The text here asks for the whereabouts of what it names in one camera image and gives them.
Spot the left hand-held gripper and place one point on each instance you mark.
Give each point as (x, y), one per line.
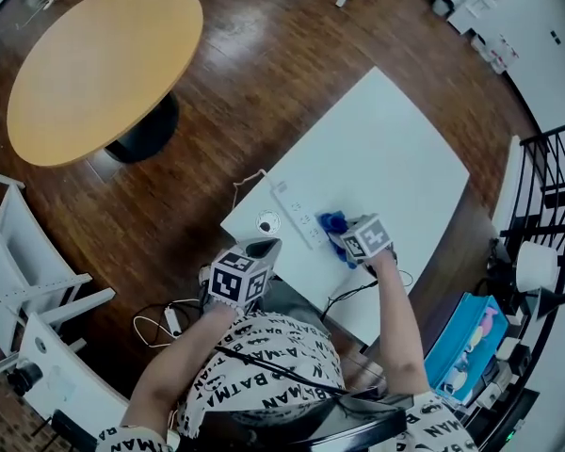
(237, 280)

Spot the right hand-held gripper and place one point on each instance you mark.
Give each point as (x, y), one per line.
(367, 238)

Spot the blue cloth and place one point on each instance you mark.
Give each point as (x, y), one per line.
(332, 221)

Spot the person's right forearm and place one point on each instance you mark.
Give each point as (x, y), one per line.
(400, 327)

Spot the person's left forearm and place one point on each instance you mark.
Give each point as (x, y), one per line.
(181, 365)

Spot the white floor power strip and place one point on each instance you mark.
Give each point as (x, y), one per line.
(173, 322)

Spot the person's white printed shirt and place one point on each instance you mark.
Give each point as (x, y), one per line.
(268, 360)

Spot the blue box with toys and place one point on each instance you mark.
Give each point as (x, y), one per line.
(471, 342)

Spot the black chair seat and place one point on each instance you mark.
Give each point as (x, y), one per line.
(320, 422)

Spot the white cylindrical lamp shade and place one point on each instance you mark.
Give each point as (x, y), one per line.
(537, 266)

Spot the black metal rack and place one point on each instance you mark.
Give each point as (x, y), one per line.
(551, 191)

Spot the white shelf unit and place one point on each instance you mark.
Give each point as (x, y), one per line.
(23, 262)

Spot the round wooden table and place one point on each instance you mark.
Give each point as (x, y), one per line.
(103, 69)

